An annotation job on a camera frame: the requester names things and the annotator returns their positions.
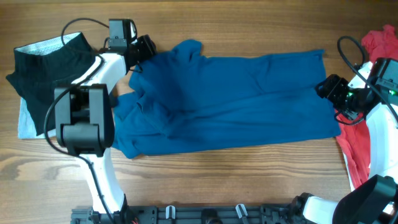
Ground right black cable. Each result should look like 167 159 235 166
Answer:
336 35 398 125

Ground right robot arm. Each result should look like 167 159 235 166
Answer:
288 58 397 224

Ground red printed t-shirt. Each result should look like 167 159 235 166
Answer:
336 24 397 190

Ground light grey folded garment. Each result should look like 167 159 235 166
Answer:
17 98 45 139

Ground black folded shorts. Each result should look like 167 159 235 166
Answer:
6 32 100 135

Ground black cable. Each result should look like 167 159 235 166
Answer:
43 17 118 224
336 35 398 125

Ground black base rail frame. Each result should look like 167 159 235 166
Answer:
70 203 299 224

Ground blue t-shirt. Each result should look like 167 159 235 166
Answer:
113 40 340 159

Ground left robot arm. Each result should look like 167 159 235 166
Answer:
48 19 156 223

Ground left black cable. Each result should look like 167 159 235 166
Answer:
43 17 118 224

